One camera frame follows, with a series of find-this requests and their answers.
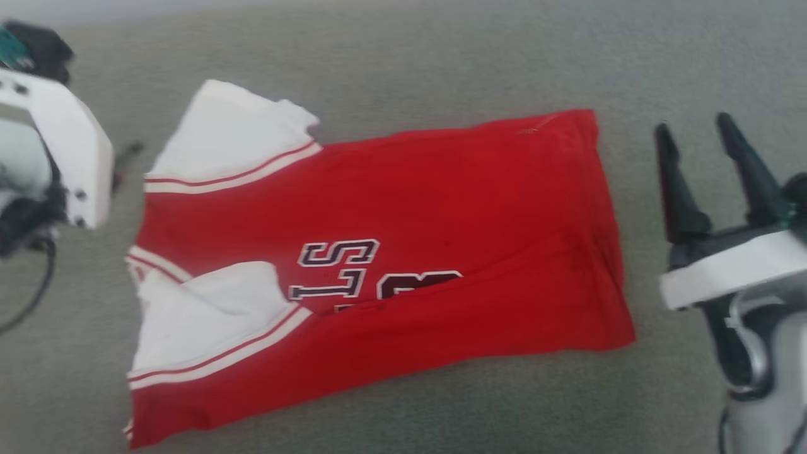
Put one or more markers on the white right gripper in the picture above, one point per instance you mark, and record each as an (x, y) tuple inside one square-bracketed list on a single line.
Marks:
[(731, 268)]

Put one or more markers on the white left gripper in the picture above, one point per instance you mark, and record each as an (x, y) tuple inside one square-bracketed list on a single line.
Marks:
[(72, 145)]

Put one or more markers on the red and white basketball jersey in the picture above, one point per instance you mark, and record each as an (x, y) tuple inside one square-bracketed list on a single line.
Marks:
[(410, 252)]

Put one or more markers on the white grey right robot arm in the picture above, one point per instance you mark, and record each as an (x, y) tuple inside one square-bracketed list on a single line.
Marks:
[(766, 378)]

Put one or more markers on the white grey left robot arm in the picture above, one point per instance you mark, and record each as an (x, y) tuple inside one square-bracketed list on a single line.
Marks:
[(22, 164)]

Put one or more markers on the grey fabric sofa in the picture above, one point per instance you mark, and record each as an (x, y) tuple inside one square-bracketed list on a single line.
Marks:
[(403, 57)]

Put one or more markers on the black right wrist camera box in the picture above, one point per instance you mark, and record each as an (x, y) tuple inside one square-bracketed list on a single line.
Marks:
[(795, 195)]

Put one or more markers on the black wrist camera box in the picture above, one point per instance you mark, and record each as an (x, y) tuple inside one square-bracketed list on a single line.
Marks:
[(38, 47), (795, 195)]

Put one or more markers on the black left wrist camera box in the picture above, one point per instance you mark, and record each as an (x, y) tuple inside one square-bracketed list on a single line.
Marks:
[(38, 47)]

